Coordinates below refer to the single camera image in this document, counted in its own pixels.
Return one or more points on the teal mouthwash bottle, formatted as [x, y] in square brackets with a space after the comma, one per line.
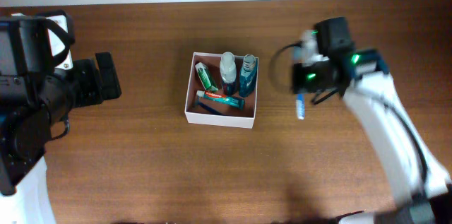
[247, 77]

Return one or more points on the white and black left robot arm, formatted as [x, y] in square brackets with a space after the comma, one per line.
[40, 85]

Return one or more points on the green and white toothpaste tube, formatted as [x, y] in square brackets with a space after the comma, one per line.
[224, 99]

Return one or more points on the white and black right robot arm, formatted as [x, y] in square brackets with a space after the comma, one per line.
[420, 184]

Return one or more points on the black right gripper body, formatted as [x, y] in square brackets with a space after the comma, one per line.
[310, 80]

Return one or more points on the blue disposable razor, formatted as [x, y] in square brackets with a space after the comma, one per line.
[197, 102]

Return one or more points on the white cardboard box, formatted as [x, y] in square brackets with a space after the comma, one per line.
[229, 116]

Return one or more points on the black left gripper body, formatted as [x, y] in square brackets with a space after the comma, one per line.
[81, 87]

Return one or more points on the blue and white toothbrush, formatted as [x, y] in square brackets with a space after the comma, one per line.
[300, 106]

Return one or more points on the green and white soap box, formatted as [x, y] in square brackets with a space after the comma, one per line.
[206, 78]

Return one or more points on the clear bottle with purple liquid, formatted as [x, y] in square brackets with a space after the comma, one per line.
[228, 73]

